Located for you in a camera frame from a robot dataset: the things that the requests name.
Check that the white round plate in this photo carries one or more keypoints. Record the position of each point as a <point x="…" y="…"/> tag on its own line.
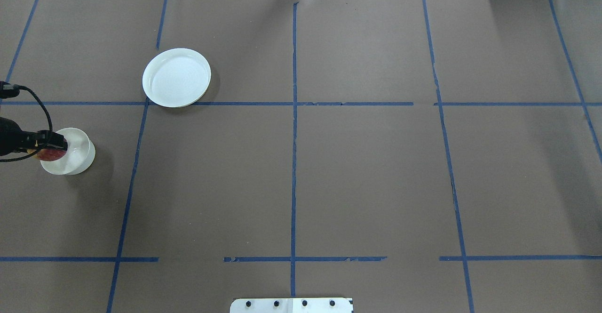
<point x="176" y="78"/>

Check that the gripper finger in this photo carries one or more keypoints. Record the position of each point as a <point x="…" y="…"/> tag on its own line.
<point x="45" y="139"/>

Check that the brown paper table cover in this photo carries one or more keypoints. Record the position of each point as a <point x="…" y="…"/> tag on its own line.
<point x="421" y="156"/>

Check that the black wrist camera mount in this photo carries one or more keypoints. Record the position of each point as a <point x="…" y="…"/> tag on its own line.
<point x="8" y="89"/>

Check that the red yellow apple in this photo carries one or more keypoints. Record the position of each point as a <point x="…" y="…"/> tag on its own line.
<point x="50" y="154"/>

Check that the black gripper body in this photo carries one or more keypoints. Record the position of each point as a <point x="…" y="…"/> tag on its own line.
<point x="10" y="136"/>

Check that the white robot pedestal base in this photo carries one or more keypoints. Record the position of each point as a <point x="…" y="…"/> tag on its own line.
<point x="293" y="305"/>

